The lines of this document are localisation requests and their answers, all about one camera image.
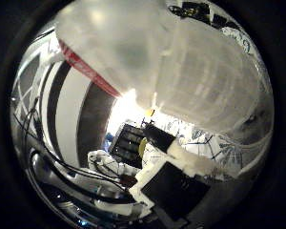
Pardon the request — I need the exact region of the blue floral tablecloth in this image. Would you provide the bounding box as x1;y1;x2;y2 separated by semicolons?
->
161;118;246;170

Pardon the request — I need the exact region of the black drawer cabinet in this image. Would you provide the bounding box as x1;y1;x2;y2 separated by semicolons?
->
109;123;148;170

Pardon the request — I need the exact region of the black cable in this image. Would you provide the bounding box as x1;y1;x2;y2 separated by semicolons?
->
11;96;133;194

